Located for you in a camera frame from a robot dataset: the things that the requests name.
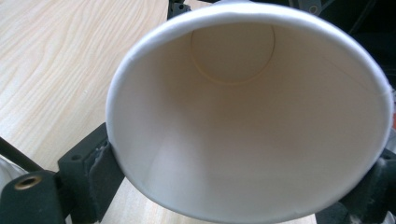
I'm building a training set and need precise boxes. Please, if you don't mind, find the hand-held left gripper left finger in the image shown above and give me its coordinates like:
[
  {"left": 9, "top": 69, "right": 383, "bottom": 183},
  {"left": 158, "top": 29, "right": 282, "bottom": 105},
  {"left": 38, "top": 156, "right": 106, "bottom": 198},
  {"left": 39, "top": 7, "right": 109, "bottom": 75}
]
[{"left": 57, "top": 121, "right": 126, "bottom": 224}]

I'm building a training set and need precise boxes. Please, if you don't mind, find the single white paper cup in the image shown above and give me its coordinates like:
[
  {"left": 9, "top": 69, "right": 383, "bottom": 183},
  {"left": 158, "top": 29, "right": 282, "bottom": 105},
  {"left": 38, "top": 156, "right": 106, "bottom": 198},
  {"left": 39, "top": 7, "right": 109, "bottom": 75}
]
[{"left": 105, "top": 1, "right": 395, "bottom": 224}]

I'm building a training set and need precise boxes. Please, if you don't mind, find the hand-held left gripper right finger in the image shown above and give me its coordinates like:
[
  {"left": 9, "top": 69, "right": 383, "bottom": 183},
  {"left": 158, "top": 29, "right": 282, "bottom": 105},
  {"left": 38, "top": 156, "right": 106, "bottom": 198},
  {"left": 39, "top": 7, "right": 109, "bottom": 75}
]
[{"left": 338, "top": 147, "right": 396, "bottom": 224}]

